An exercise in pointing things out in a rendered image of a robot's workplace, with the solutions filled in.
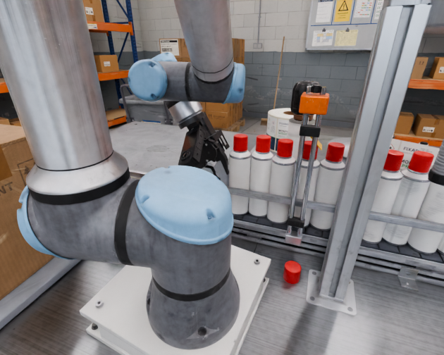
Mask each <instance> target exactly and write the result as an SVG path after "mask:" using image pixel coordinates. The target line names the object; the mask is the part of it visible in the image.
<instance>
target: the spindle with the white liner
mask: <svg viewBox="0 0 444 355"><path fill-rule="evenodd" d="M312 85H320V84H319V82H315V81H311V80H304V81H299V82H296V84H295V86H294V87H293V90H292V101H291V107H290V110H291V111H292V113H294V115H293V118H290V119H289V123H288V135H287V139H291V140H293V148H292V157H293V158H294V159H295V160H297V152H298V147H299V142H300V136H299V133H300V126H301V124H302V116H303V113H299V108H300V98H301V96H302V93H303V92H306V90H307V86H312ZM314 115H315V114H309V117H308V118H309V122H308V124H310V125H314V124H315V120H314V119H313V117H314ZM305 141H312V138H311V137H305Z"/></svg>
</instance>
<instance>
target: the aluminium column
mask: <svg viewBox="0 0 444 355"><path fill-rule="evenodd" d="M431 7H432V5H429V4H421V1H420V4H419V5H403V6H389V7H385V8H384V9H383V10H382V11H380V15H379V18H378V24H377V27H376V33H375V37H374V42H373V46H372V49H371V55H370V58H369V64H368V68H367V71H366V77H365V80H364V86H363V89H362V95H361V98H360V102H359V108H358V111H357V117H356V120H355V124H354V129H353V133H352V139H351V142H350V148H349V151H348V155H347V160H346V164H345V169H344V173H343V178H342V182H341V186H340V191H339V195H338V200H337V204H336V207H335V213H334V217H333V222H332V226H331V231H330V235H329V238H328V244H327V247H326V253H325V256H324V260H323V265H322V269H321V274H320V278H319V296H321V297H325V298H329V299H333V300H336V301H341V302H344V298H345V295H346V291H347V288H348V285H349V282H350V278H351V275H352V271H353V268H354V264H355V261H356V259H357V255H358V252H359V248H360V245H361V242H362V238H363V235H364V231H365V228H366V224H367V221H368V219H369V214H370V212H371V207H372V205H373V202H374V198H375V195H376V191H377V188H378V184H379V181H380V179H381V174H382V172H383V167H384V165H385V162H386V158H387V155H388V151H389V148H390V144H391V142H392V138H393V135H394V131H395V128H396V125H397V121H398V118H399V115H400V111H401V108H402V104H403V101H404V99H405V95H406V92H407V88H408V85H409V81H410V78H411V75H412V71H413V68H414V64H415V61H416V59H417V54H418V52H419V47H420V45H421V41H422V38H423V35H424V31H425V28H426V24H427V21H428V17H429V14H430V12H431Z"/></svg>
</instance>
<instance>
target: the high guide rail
mask: <svg viewBox="0 0 444 355"><path fill-rule="evenodd" d="M129 171H130V176H133V177H138V178H142V177H143V176H144V175H145V174H147V173H146V172H142V171H137V170H130V169H129ZM227 188H228V191H229V192H230V194H234V195H238V196H242V197H249V198H253V199H261V200H265V201H272V202H276V203H281V204H288V205H291V199H292V197H284V196H280V195H275V194H268V193H263V192H255V191H252V190H247V189H239V188H235V187H227ZM295 205H296V206H299V207H302V199H296V204H295ZM335 207H336V205H332V204H325V203H321V202H316V201H308V200H307V208H311V209H315V210H320V211H327V212H331V213H335ZM369 220H377V221H381V222H385V223H392V224H396V225H403V226H408V227H412V228H419V229H424V230H431V231H435V232H442V233H444V224H442V223H434V222H430V221H426V220H418V219H413V218H406V217H402V216H394V215H390V214H385V213H377V212H373V211H371V212H370V214H369Z"/></svg>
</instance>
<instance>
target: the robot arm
mask: <svg viewBox="0 0 444 355"><path fill-rule="evenodd" d="M174 4H175V8H176V11H177V14H178V18H179V21H180V26H181V28H182V31H183V36H184V38H185V43H186V46H187V50H188V53H189V56H190V60H191V62H177V60H176V59H175V56H174V55H173V54H172V53H170V52H166V53H162V54H159V55H157V56H155V57H154V58H152V59H145V60H140V61H137V62H136V63H134V64H133V65H132V67H131V68H130V70H129V73H128V84H129V86H130V89H131V91H132V92H133V94H134V95H135V96H136V97H138V98H139V99H141V100H144V101H150V102H155V101H164V103H165V105H166V106H167V108H168V110H169V111H170V113H171V115H172V116H173V118H174V120H175V122H176V123H179V125H178V126H179V128H180V129H183V128H184V127H187V128H188V130H189V131H188V132H186V136H185V140H184V143H183V148H182V151H181V154H180V159H179V162H178V166H169V167H168V168H163V167H161V168H157V169H154V170H151V171H149V172H148V173H147V174H145V175H144V176H143V177H142V178H141V179H140V180H138V179H132V178H131V176H130V171H129V167H128V161H127V159H126V157H124V156H123V155H121V154H119V153H118V152H116V151H114V150H113V147H112V143H111V136H110V132H109V127H108V123H107V119H106V112H105V108H104V102H103V98H102V94H101V88H100V84H99V78H98V74H97V67H96V63H95V59H94V54H93V50H92V43H91V39H90V33H89V29H88V25H87V19H86V15H85V9H84V5H83V1H82V0H0V69H1V71H2V74H3V77H4V79H5V82H6V85H7V87H8V90H9V93H10V95H11V98H12V101H13V104H14V106H15V109H16V112H17V114H18V117H19V120H20V124H21V125H22V128H23V131H24V133H25V137H26V139H27V143H28V144H29V147H30V151H31V152H32V156H33V158H34V160H35V165H34V167H33V168H32V170H31V171H30V172H29V173H28V174H27V177H26V183H27V186H26V187H25V189H24V190H23V192H22V194H21V195H20V199H19V202H20V203H22V204H23V205H22V207H21V208H20V209H18V210H17V219H18V226H19V228H20V232H21V234H22V236H23V237H24V239H25V240H26V242H27V243H28V244H29V245H30V246H31V247H33V248H34V249H36V250H37V251H40V252H42V253H44V254H49V255H52V256H55V257H58V258H61V259H82V260H88V261H99V262H105V263H116V264H122V265H128V266H139V267H145V268H151V272H152V279H151V282H150V285H149V289H148V292H147V298H146V309H147V316H148V319H149V324H150V325H151V328H152V330H153V331H154V333H155V334H156V336H157V337H158V338H159V339H160V340H162V341H163V342H165V343H166V344H168V345H170V346H172V347H175V348H178V349H186V350H193V349H202V348H205V347H208V346H210V345H213V344H214V343H216V342H218V341H219V340H221V339H222V338H223V337H224V336H226V335H227V334H228V332H229V331H230V330H231V328H232V327H233V326H234V324H235V322H236V320H237V317H238V313H239V309H240V289H239V286H238V282H237V280H236V279H235V276H234V275H233V272H232V270H231V268H230V255H231V235H232V229H233V212H232V200H231V196H230V192H229V191H228V188H227V187H229V165H228V158H227V156H226V153H225V149H224V148H223V147H225V148H226V149H228V148H229V147H230V146H229V144H228V142H227V140H226V138H225V137H224V135H223V133H222V131H221V130H219V131H217V132H216V131H215V130H214V128H213V126H212V124H211V122H210V120H209V119H208V117H207V115H206V113H205V112H203V111H202V109H203V108H202V106H201V104H200V102H211V103H222V104H225V103H240V102H241V101H242V100H243V97H244V93H245V66H244V65H243V64H241V63H236V62H233V40H232V27H231V16H230V0H174ZM221 135H222V136H223V138H224V140H225V141H226V144H225V143H224V142H223V140H222V138H221ZM219 138H220V139H221V141H222V143H221V142H220V140H219ZM210 161H213V162H215V161H216V164H215V166H214V167H213V166H212V164H211V163H210Z"/></svg>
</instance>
